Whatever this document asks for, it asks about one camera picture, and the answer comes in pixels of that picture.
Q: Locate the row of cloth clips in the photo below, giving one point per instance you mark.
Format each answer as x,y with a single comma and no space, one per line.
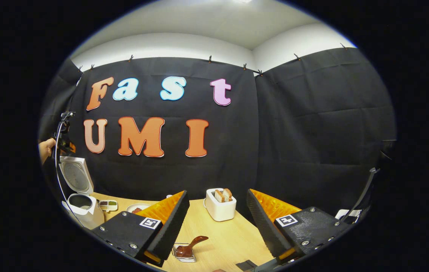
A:
210,59

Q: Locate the brown wooden spoon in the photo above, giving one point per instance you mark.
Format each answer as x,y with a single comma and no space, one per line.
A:
190,247

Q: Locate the white box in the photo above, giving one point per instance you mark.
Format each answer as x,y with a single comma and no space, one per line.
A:
344,215

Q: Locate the white rice cooker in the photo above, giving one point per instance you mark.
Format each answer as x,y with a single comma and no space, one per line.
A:
82,215

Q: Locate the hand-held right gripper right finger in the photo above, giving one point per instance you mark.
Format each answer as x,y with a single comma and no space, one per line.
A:
265,228

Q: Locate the small white seasoning dish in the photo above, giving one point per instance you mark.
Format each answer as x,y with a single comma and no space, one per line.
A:
108,205

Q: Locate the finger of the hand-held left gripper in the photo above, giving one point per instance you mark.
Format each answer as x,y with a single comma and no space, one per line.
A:
71,148

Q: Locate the ceiling light panel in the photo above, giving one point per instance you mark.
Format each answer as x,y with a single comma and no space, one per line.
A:
243,1

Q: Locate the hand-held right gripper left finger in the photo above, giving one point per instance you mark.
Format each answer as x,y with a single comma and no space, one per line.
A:
175,226

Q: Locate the black metal stand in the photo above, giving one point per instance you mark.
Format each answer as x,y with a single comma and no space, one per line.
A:
365,189

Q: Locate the white toaster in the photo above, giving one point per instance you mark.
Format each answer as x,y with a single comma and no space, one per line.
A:
220,211

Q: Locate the white round plate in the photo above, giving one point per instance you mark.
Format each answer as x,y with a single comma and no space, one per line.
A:
133,206

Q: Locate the black backdrop cloth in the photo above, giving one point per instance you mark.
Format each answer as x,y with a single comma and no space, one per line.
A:
312,132

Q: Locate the red meat piece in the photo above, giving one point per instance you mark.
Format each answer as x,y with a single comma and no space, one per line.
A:
137,210

